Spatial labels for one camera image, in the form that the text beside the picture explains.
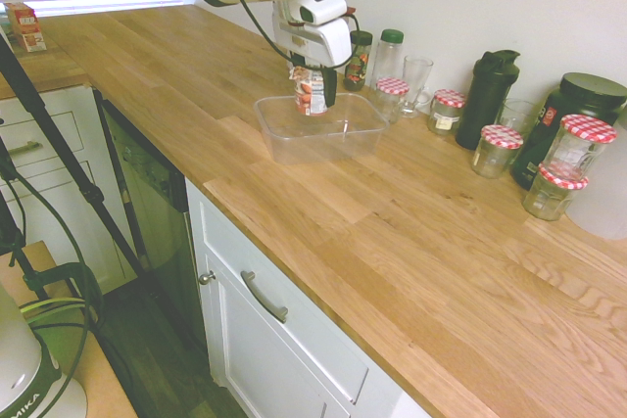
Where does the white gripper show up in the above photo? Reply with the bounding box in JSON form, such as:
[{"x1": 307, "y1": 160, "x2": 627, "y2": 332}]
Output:
[{"x1": 271, "y1": 0, "x2": 354, "y2": 109}]

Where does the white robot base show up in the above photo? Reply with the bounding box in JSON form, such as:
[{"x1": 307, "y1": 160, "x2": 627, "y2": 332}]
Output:
[{"x1": 0, "y1": 280, "x2": 88, "y2": 418}]

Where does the black table clamp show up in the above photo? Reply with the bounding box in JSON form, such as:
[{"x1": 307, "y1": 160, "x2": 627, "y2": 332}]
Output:
[{"x1": 24, "y1": 260, "x2": 105, "y2": 339}]

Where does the faceted jar red checked lid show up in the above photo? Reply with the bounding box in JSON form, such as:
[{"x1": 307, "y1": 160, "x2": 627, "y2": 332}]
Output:
[{"x1": 521, "y1": 163, "x2": 589, "y2": 222}]

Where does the clear drinking glass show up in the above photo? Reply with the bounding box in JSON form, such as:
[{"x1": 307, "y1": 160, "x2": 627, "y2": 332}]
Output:
[{"x1": 498, "y1": 98, "x2": 541, "y2": 141}]

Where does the red cereal cup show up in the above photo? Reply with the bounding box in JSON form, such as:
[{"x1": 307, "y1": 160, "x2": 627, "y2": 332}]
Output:
[{"x1": 287, "y1": 64, "x2": 329, "y2": 117}]

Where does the black shaker bottle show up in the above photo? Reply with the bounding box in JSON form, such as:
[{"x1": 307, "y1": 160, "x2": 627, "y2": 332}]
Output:
[{"x1": 455, "y1": 49, "x2": 521, "y2": 151}]

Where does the silver drawer handle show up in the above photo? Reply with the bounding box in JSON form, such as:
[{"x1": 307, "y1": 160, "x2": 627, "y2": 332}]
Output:
[{"x1": 239, "y1": 269, "x2": 290, "y2": 325}]

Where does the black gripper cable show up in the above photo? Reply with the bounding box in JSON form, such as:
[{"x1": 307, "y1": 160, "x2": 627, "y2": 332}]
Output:
[{"x1": 208, "y1": 0, "x2": 362, "y2": 70}]

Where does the plain jar red checked lid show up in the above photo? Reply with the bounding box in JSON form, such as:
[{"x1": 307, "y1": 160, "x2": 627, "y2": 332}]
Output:
[
  {"x1": 470, "y1": 123, "x2": 524, "y2": 180},
  {"x1": 541, "y1": 113, "x2": 618, "y2": 182},
  {"x1": 374, "y1": 76, "x2": 410, "y2": 123}
]

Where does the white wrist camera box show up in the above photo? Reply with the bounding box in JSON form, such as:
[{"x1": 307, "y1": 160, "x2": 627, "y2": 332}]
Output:
[{"x1": 288, "y1": 0, "x2": 351, "y2": 26}]

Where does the large black supplement tub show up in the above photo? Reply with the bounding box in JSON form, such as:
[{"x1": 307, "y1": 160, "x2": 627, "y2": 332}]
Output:
[{"x1": 508, "y1": 71, "x2": 627, "y2": 192}]

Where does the white drawer cabinet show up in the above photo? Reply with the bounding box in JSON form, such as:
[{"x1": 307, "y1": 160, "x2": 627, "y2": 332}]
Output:
[{"x1": 0, "y1": 84, "x2": 141, "y2": 295}]

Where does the white kitchen cabinet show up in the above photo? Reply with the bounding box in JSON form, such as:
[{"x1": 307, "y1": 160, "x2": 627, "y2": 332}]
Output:
[{"x1": 184, "y1": 177, "x2": 435, "y2": 418}]

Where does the labelled jar red checked lid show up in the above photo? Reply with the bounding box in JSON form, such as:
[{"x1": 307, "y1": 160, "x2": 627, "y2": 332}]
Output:
[{"x1": 428, "y1": 88, "x2": 466, "y2": 137}]

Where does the red cardboard box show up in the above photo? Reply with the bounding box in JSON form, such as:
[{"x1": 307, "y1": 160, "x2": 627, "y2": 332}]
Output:
[{"x1": 3, "y1": 0, "x2": 48, "y2": 54}]

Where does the black tripod leg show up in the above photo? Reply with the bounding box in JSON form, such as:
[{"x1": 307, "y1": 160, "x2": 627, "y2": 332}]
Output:
[{"x1": 0, "y1": 35, "x2": 151, "y2": 272}]

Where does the tall glass mug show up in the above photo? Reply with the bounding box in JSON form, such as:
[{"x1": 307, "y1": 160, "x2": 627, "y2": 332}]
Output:
[{"x1": 397, "y1": 55, "x2": 435, "y2": 119}]

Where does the dark dishwasher front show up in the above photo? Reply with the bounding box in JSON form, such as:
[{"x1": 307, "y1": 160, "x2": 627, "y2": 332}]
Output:
[{"x1": 95, "y1": 88, "x2": 210, "y2": 353}]

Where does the dark spice jar black lid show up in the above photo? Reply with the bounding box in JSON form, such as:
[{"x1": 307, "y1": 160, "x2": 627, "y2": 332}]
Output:
[{"x1": 343, "y1": 29, "x2": 374, "y2": 92}]

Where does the black floor cable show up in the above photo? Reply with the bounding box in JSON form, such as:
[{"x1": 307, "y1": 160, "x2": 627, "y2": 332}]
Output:
[{"x1": 0, "y1": 163, "x2": 94, "y2": 390}]

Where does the silver bar cabinet handle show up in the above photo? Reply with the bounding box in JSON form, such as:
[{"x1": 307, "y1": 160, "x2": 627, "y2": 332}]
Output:
[{"x1": 4, "y1": 140, "x2": 44, "y2": 158}]

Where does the clear bottle green lid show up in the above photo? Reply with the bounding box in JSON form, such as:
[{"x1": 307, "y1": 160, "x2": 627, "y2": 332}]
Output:
[{"x1": 371, "y1": 28, "x2": 406, "y2": 91}]

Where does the clear plastic container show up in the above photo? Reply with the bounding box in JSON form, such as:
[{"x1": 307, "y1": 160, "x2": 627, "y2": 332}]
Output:
[{"x1": 253, "y1": 92, "x2": 392, "y2": 166}]

